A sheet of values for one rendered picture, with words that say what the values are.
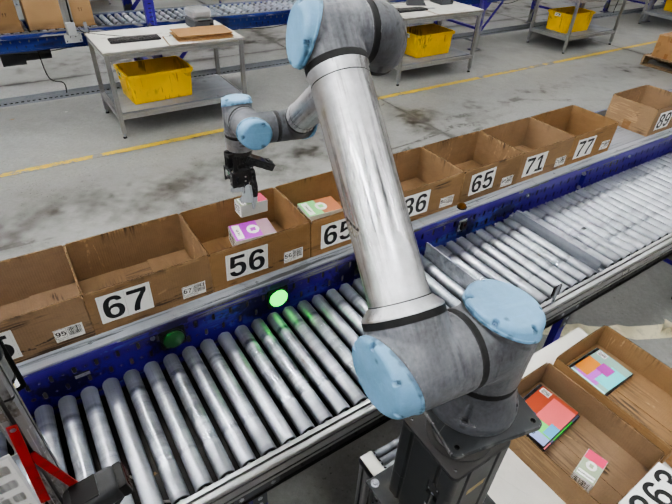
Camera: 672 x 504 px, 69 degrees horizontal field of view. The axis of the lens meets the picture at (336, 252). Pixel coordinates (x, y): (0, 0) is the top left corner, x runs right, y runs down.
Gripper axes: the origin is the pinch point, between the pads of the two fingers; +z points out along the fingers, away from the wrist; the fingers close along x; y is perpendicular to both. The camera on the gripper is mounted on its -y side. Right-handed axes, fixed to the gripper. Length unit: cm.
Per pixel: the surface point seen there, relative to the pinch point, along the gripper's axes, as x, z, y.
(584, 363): 93, 38, -76
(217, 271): 7.8, 18.6, 17.6
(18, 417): 68, -17, 73
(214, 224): -20.9, 19.8, 7.1
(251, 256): 8.1, 16.9, 4.9
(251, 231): -9.5, 19.9, -3.3
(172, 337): 16, 32, 38
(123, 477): 72, 7, 63
